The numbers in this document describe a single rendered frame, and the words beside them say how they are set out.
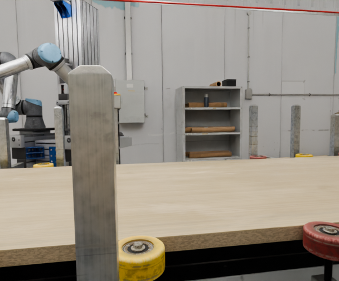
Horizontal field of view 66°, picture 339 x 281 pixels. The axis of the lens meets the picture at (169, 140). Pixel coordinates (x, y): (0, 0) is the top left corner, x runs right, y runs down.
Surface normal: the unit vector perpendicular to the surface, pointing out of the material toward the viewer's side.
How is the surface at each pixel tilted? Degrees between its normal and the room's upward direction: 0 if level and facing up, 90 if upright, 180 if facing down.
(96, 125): 90
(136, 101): 90
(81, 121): 90
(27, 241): 0
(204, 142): 90
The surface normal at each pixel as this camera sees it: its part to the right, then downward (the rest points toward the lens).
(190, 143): 0.18, 0.07
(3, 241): -0.01, -1.00
